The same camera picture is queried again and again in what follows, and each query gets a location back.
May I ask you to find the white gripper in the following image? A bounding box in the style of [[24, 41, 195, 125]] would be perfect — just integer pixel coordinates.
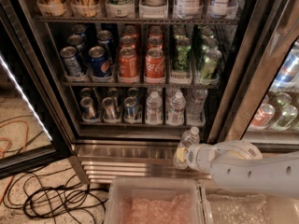
[[175, 144, 217, 172]]

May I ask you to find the clear water bottle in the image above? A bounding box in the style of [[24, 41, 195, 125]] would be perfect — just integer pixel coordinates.
[[146, 91, 163, 125], [166, 91, 186, 126], [173, 127, 200, 170]]

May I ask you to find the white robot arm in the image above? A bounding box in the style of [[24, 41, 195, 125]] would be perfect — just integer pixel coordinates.
[[174, 140, 299, 199]]

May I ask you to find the stainless fridge bottom grille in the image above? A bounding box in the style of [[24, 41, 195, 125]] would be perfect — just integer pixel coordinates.
[[77, 144, 210, 183]]

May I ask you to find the open fridge glass door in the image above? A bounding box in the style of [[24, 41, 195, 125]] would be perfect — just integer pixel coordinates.
[[0, 7, 70, 179]]

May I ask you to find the right clear plastic bin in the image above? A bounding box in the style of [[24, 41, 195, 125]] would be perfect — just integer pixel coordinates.
[[201, 180, 299, 224]]

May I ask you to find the clear plastic bin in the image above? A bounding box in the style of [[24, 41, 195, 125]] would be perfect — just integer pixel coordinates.
[[104, 177, 204, 224], [201, 180, 299, 224]]

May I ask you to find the left clear plastic bin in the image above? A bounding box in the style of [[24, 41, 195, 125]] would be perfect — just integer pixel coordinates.
[[104, 177, 204, 224]]

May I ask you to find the front slim can middle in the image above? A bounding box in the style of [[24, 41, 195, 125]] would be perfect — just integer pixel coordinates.
[[102, 97, 119, 119]]

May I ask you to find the front red Coca-Cola can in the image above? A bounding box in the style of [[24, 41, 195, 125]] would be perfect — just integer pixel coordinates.
[[145, 48, 164, 78]]

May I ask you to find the front slim can left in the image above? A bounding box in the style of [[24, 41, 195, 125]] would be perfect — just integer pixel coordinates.
[[80, 97, 99, 119]]

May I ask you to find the front orange soda can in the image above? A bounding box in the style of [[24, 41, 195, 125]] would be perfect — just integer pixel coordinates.
[[119, 48, 138, 78]]

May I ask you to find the front green soda can left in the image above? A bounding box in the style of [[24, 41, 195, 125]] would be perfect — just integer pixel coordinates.
[[172, 37, 192, 72]]

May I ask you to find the front blue Pepsi can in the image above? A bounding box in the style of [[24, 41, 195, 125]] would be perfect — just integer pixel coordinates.
[[89, 46, 111, 77]]

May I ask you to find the front silver diet Pepsi can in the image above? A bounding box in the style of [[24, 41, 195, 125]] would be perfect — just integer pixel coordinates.
[[60, 46, 84, 77]]

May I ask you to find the black cable on floor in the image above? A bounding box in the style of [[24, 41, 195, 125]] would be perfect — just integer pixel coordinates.
[[2, 163, 109, 224]]

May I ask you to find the orange cable on floor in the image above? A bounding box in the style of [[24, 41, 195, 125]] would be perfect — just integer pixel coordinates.
[[0, 119, 30, 203]]

